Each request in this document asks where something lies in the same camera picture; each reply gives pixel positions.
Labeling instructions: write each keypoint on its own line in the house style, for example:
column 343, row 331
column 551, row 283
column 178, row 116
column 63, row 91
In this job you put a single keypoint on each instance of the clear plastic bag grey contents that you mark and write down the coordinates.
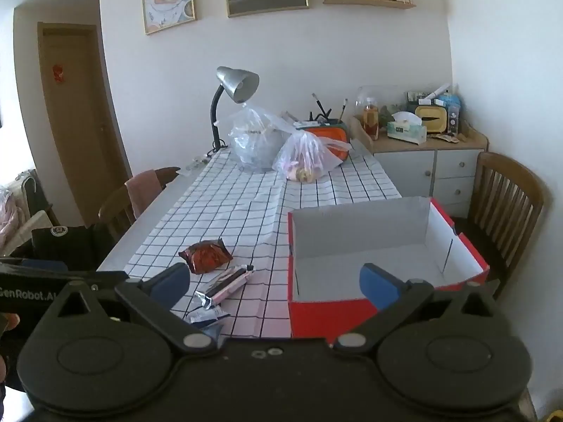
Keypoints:
column 258, row 138

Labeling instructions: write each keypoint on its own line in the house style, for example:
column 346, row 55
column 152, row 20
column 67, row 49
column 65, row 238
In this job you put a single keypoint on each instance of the white black checked tablecloth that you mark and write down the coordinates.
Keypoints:
column 249, row 212

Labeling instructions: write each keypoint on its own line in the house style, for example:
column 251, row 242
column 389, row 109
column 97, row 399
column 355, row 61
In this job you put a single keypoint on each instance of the red-brown foil snack bag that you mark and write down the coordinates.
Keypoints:
column 206, row 256

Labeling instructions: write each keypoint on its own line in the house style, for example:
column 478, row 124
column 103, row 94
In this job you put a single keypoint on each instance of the white blue snack packet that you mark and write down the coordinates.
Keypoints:
column 209, row 321

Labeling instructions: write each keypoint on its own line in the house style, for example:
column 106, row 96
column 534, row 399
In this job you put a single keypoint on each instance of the orange zip pouch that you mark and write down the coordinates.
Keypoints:
column 337, row 133

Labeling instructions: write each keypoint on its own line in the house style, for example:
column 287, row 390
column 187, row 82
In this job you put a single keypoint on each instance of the silver pink wrapped snack bar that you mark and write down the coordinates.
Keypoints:
column 222, row 286

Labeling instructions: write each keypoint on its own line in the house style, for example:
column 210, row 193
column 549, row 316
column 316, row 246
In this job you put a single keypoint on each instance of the pen holder with brushes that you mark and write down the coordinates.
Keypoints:
column 324, row 116

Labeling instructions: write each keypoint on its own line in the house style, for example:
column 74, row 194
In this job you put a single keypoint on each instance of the red cardboard box white inside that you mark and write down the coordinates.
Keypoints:
column 410, row 238

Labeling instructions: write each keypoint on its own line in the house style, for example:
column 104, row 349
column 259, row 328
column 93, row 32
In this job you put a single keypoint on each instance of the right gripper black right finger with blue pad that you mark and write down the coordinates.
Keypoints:
column 394, row 300

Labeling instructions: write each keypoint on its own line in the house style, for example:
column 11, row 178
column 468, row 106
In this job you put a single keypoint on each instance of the white drawer cabinet wood top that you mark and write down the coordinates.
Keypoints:
column 438, row 169

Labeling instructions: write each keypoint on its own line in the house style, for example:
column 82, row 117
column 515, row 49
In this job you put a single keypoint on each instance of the green white tissue box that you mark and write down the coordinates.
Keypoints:
column 407, row 127

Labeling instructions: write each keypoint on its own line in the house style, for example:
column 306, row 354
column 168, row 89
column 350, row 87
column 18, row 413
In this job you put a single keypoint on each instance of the wooden chair with pink cloth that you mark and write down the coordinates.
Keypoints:
column 125, row 205

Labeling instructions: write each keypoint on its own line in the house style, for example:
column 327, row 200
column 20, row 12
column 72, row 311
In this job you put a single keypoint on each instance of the clear plastic bag pink contents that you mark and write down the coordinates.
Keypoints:
column 306, row 157

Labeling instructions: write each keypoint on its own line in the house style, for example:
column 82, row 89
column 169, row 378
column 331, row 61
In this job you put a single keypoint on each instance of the wooden chair right side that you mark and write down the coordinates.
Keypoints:
column 507, row 200

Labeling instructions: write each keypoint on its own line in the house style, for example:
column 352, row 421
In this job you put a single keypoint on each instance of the person's left hand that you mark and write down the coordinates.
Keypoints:
column 9, row 321

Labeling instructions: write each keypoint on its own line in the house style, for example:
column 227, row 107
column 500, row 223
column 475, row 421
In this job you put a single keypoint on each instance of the black jacket with badge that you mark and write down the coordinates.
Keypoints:
column 79, row 248

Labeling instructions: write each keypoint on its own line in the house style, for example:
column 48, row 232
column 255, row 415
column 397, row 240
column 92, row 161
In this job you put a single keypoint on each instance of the brown wooden door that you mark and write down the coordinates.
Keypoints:
column 80, row 114

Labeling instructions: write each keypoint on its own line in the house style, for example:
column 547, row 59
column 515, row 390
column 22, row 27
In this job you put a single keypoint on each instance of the amber liquid bottle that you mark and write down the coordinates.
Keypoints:
column 370, row 119

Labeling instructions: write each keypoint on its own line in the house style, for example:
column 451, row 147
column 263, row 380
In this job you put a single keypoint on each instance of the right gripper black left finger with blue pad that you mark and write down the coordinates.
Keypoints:
column 150, row 302

